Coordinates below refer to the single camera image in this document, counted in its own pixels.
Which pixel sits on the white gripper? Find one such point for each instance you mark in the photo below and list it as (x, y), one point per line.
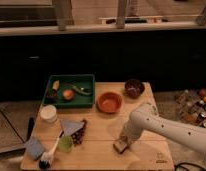
(123, 137)

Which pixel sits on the wooden felt eraser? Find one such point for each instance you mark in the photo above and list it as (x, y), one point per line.
(120, 146)

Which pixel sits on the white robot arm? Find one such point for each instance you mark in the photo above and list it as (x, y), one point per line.
(145, 117)

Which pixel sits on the red orange bowl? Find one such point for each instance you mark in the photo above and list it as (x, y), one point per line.
(109, 102)

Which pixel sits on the dark maroon bowl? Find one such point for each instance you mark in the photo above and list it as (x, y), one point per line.
(134, 88)

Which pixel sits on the dark grape bunch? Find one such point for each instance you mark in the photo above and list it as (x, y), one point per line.
(78, 135)

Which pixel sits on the green plastic tray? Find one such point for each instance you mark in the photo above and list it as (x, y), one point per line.
(66, 82)

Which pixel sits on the small green cup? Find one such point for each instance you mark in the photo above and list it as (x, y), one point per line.
(65, 143)

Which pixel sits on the green cucumber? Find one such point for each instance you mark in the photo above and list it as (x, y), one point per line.
(82, 91)

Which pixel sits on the red apple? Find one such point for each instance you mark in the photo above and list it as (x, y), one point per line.
(68, 94)

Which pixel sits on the white cup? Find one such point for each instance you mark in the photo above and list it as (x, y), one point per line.
(49, 113)

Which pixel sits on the white black dish brush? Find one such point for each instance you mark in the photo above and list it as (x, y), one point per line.
(47, 157)

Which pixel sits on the dark eggplant piece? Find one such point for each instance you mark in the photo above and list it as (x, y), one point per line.
(51, 95)

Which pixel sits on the yellow banana piece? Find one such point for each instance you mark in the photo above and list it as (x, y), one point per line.
(55, 85)

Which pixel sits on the black handle tool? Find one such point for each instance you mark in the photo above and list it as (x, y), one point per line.
(30, 127)

